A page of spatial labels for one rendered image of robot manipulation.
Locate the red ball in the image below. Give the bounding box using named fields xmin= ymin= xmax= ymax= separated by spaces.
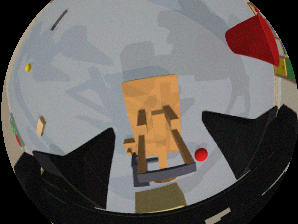
xmin=194 ymin=148 xmax=208 ymax=161

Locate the yellow ball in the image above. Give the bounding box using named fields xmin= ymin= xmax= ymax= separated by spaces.
xmin=25 ymin=63 xmax=31 ymax=72

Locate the red plastic cup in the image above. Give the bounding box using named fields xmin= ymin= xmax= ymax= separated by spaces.
xmin=225 ymin=14 xmax=279 ymax=67

